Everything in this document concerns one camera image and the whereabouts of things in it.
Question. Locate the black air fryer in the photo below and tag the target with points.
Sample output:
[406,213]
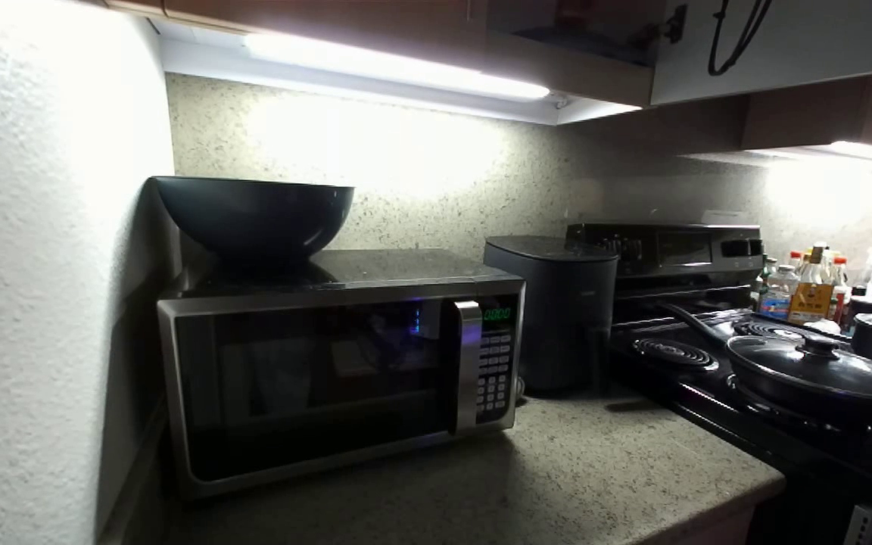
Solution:
[557,312]

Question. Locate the yellow label bottle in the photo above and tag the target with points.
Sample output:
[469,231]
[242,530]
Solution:
[813,295]

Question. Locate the black steel microwave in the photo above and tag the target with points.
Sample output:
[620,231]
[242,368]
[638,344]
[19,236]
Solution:
[317,372]

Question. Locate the black pan with lid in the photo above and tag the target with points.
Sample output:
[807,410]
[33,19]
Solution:
[817,368]

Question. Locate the dark round bowl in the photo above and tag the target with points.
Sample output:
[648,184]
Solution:
[254,215]

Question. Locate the red cap bottle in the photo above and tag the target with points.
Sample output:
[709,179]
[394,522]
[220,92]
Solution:
[841,292]

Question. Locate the black kitchen stove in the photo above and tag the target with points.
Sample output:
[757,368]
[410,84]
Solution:
[718,404]

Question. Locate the wooden side cupboard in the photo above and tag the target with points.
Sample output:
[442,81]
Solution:
[831,109]

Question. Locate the blue label bottle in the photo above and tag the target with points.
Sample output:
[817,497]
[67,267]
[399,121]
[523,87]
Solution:
[776,295]

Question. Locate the under-cabinet light strip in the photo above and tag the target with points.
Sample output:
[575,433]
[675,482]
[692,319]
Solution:
[394,63]

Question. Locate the open cupboard door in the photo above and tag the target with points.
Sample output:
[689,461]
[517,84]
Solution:
[817,46]

